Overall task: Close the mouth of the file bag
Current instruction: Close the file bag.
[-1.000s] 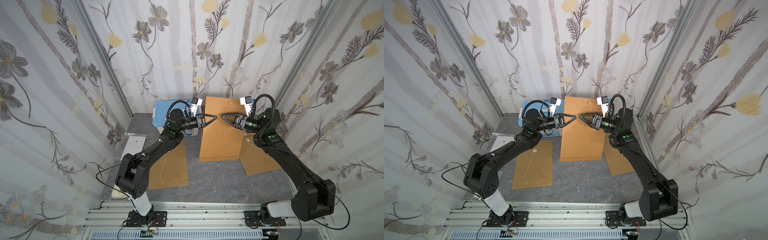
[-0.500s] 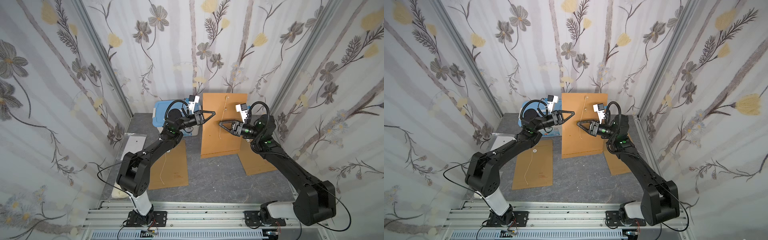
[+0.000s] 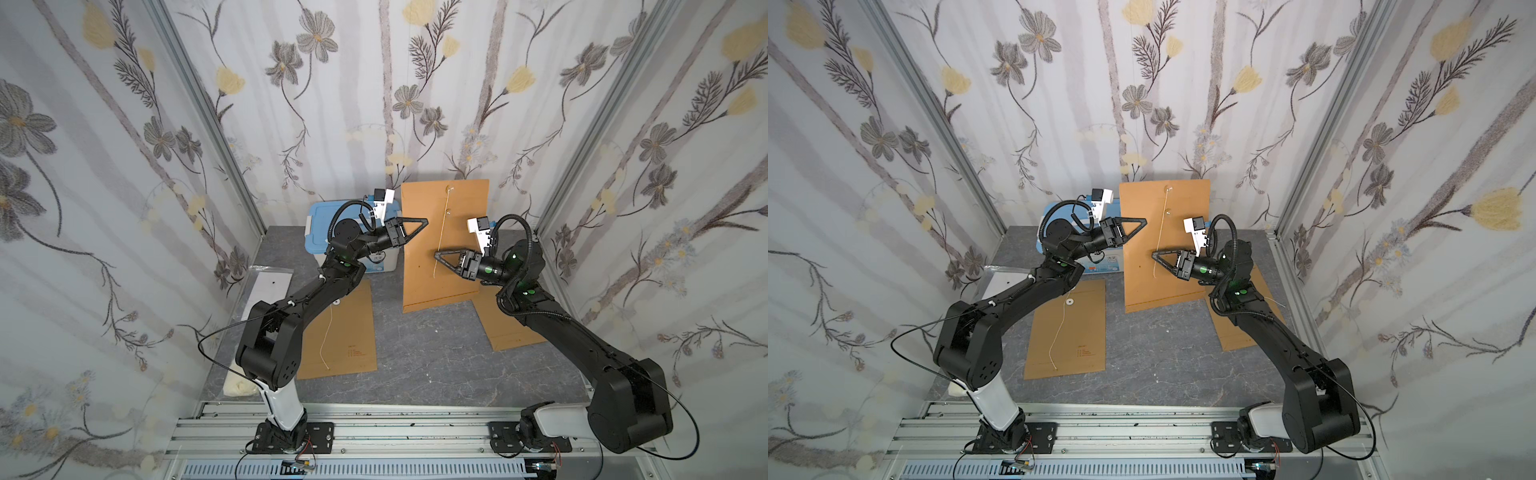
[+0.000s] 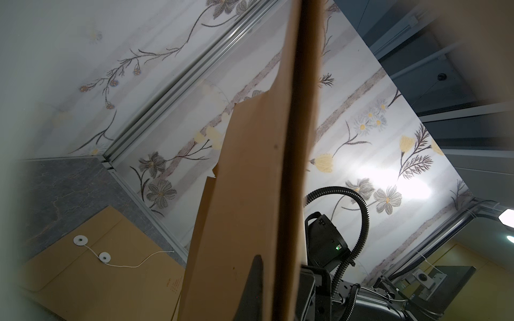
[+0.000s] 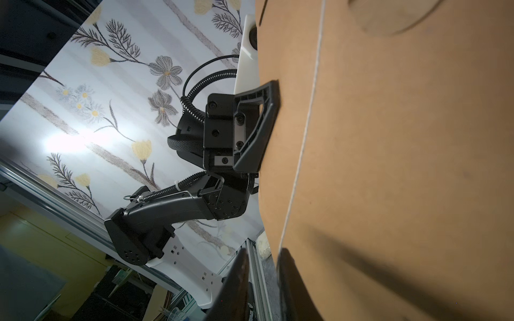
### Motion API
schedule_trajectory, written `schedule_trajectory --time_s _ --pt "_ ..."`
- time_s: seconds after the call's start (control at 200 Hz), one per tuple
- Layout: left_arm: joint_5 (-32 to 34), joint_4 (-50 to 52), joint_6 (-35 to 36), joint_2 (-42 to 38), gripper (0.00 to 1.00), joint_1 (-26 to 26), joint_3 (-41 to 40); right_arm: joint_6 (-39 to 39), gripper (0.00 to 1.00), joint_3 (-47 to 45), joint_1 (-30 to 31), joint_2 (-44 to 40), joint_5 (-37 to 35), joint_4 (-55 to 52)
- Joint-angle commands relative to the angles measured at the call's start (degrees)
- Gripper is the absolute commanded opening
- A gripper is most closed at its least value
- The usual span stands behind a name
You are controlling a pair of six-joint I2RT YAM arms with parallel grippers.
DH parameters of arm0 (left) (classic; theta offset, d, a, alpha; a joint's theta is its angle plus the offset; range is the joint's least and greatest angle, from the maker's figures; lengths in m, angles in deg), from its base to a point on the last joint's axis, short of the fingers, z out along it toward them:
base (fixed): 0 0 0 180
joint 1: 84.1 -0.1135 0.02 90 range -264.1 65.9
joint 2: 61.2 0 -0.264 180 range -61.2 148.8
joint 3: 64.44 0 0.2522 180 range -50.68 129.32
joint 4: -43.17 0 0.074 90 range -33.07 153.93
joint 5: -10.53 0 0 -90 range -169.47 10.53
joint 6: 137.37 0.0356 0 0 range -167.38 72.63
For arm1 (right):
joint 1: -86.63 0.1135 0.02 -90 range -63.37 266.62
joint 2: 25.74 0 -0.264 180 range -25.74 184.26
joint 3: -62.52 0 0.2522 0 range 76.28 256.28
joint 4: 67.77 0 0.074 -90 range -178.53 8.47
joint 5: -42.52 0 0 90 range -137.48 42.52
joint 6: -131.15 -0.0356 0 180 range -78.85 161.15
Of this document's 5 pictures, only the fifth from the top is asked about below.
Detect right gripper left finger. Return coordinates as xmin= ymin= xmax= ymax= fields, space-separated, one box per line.
xmin=204 ymin=248 xmax=250 ymax=321

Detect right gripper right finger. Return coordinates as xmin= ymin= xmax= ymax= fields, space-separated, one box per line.
xmin=277 ymin=248 xmax=323 ymax=321

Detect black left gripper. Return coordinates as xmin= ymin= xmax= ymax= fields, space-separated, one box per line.
xmin=203 ymin=80 xmax=281 ymax=173

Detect white string of bag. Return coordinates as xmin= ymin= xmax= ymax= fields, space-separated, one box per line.
xmin=278 ymin=0 xmax=327 ymax=255

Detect kraft file bag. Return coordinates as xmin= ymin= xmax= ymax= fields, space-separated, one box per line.
xmin=256 ymin=1 xmax=513 ymax=320

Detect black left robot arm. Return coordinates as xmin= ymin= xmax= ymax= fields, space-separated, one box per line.
xmin=104 ymin=69 xmax=281 ymax=309

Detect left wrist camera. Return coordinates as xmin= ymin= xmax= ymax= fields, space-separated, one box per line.
xmin=234 ymin=15 xmax=260 ymax=94

